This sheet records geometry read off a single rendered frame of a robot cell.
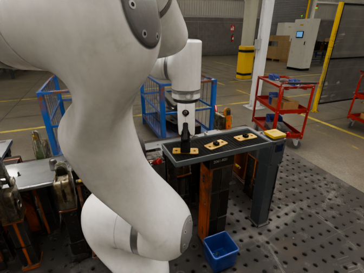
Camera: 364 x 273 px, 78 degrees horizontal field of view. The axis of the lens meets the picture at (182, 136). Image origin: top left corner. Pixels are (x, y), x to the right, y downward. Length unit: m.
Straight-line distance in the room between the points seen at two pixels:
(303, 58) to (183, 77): 10.63
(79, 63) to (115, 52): 0.03
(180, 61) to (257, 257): 0.81
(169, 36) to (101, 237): 0.40
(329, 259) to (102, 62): 1.11
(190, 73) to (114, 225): 0.41
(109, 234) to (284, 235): 0.86
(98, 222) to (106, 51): 0.36
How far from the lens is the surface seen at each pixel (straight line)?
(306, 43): 11.15
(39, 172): 1.09
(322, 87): 5.46
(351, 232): 1.34
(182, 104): 0.64
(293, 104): 3.36
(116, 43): 0.18
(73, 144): 0.28
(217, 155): 0.73
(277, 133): 0.95
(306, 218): 1.31
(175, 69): 0.63
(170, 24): 0.45
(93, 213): 0.49
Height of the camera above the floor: 1.52
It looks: 25 degrees down
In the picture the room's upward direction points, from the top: straight up
